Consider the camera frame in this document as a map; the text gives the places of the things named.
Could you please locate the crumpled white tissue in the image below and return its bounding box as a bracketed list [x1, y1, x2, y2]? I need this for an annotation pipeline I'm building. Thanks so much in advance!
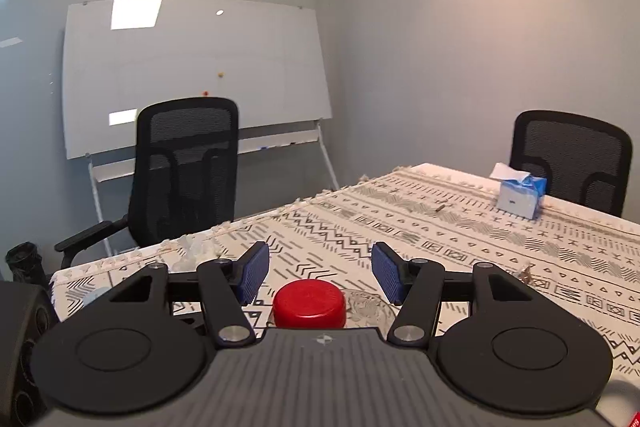
[172, 234, 219, 273]

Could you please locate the black waste bin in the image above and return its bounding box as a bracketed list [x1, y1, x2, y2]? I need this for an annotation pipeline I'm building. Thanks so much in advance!
[6, 242, 47, 284]

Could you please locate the patterned white tablecloth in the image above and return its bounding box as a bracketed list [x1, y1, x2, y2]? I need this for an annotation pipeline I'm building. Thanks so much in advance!
[50, 163, 640, 408]

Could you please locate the clear glass mug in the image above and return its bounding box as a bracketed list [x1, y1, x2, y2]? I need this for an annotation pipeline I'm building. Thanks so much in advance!
[344, 289, 397, 334]

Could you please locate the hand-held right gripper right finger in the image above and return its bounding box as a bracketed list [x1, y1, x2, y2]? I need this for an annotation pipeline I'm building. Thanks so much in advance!
[371, 241, 539, 348]

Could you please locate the white and red packet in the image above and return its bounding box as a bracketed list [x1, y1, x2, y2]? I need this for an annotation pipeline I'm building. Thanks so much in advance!
[595, 379, 640, 427]

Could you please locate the white whiteboard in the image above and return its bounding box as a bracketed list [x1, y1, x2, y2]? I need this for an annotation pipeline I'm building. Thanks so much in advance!
[61, 0, 334, 160]

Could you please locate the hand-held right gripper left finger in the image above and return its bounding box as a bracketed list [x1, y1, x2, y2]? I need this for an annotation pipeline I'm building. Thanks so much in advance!
[107, 241, 271, 348]

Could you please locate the red bottle cap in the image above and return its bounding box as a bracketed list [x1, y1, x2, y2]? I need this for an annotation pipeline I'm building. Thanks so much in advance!
[272, 280, 347, 329]

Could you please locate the blue tissue box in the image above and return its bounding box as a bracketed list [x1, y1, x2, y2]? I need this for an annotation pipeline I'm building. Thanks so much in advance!
[490, 162, 547, 221]

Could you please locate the black mesh office chair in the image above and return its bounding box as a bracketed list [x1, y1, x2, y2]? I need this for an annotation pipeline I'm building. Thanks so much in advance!
[509, 110, 634, 219]
[54, 97, 240, 269]

